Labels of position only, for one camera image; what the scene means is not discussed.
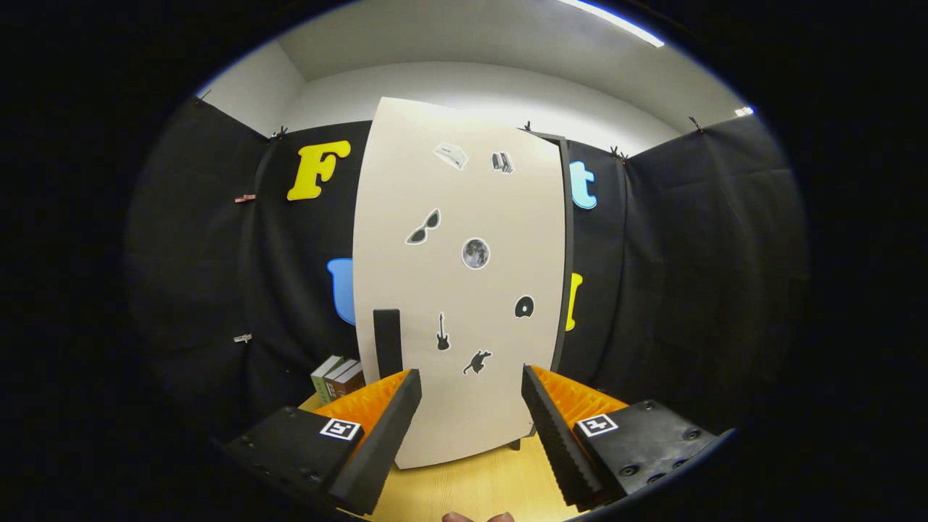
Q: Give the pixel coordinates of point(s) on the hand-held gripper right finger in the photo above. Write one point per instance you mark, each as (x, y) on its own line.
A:
(558, 435)

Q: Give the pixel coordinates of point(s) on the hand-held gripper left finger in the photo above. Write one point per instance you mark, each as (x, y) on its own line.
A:
(384, 435)

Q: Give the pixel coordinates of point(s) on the brown book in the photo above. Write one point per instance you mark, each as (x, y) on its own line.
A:
(351, 380)
(336, 380)

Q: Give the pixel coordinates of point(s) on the green book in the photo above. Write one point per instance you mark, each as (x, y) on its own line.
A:
(322, 378)

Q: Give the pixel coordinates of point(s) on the black backdrop cloth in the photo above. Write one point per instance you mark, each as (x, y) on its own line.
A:
(689, 290)

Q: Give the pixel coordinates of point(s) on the small ceiling light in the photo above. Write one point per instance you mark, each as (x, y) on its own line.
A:
(744, 112)

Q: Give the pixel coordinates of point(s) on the long ceiling light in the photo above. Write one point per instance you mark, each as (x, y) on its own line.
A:
(616, 22)

